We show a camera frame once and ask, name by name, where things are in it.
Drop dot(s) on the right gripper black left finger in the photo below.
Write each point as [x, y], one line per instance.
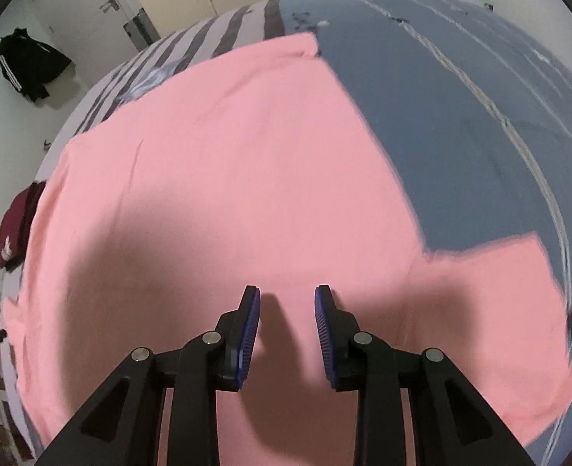
[120, 423]

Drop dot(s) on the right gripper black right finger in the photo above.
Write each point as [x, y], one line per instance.
[452, 424]

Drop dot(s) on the pink garment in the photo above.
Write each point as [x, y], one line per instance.
[263, 167]

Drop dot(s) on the folded maroon garment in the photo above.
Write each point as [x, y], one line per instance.
[16, 225]

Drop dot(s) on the striped star bed sheet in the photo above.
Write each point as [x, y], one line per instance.
[520, 85]

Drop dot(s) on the black jacket near door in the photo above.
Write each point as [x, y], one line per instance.
[29, 64]

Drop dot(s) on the dark suitcase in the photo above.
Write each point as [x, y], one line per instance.
[141, 31]

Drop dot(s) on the white door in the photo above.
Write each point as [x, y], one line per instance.
[90, 32]

